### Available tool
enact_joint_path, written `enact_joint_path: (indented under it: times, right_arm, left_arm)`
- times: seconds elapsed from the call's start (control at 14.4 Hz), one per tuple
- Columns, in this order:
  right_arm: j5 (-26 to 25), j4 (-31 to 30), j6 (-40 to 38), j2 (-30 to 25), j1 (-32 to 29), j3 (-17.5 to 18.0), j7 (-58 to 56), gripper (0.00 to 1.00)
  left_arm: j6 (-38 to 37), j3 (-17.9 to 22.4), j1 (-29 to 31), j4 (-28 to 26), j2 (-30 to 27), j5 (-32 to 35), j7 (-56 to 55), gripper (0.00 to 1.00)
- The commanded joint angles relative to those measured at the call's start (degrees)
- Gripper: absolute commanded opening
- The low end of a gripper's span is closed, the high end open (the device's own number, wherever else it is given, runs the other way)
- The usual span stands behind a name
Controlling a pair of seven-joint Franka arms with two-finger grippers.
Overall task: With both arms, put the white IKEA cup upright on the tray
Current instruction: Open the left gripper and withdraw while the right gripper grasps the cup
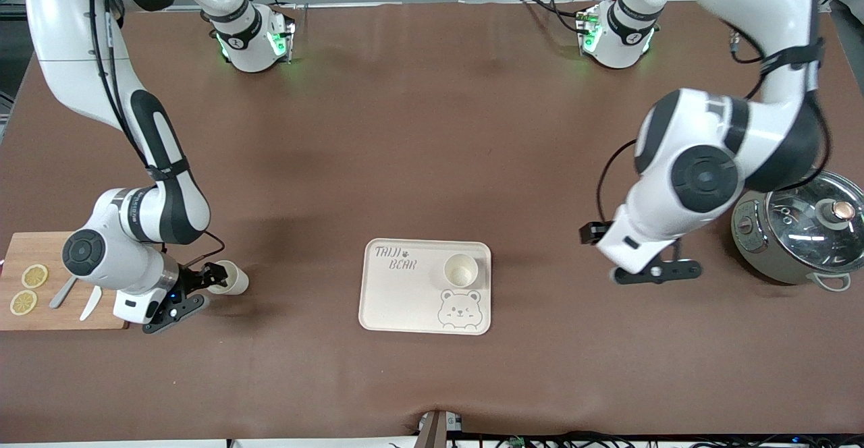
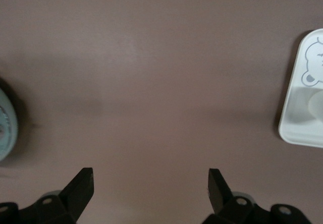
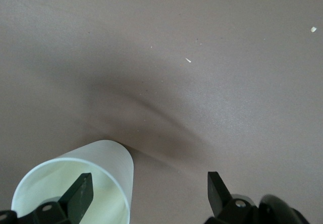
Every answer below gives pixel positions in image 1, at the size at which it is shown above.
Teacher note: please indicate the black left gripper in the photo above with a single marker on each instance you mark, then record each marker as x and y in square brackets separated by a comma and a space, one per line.
[586, 234]

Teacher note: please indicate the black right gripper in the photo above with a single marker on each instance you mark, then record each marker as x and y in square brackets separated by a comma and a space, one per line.
[192, 279]

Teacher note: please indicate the white plastic cup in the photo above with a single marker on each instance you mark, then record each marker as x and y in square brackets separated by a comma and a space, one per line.
[461, 270]
[235, 279]

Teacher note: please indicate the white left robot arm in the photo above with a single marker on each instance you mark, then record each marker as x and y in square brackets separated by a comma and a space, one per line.
[702, 178]

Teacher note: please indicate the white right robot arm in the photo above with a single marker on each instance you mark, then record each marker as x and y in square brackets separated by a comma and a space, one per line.
[162, 205]

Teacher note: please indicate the white tray with bear print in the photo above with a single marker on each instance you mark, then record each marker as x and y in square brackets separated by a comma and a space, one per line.
[398, 306]

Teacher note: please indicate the white plastic knife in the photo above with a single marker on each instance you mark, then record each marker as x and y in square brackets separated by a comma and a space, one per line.
[90, 305]

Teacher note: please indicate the grey plastic knife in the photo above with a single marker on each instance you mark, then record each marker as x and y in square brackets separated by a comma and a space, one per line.
[62, 294]

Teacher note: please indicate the sage green electric pot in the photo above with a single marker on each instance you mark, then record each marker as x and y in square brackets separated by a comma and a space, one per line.
[756, 254]

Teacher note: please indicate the wooden cutting board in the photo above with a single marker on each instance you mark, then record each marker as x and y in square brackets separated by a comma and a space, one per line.
[40, 245]

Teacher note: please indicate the yellow lemon slice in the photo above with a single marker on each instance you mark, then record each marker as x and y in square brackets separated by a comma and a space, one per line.
[23, 302]
[35, 276]

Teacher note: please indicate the glass pot lid with knob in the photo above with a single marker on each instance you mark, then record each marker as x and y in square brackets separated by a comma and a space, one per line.
[796, 232]

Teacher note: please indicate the metal table edge bracket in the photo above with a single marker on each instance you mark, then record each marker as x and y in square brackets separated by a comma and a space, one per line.
[437, 431]

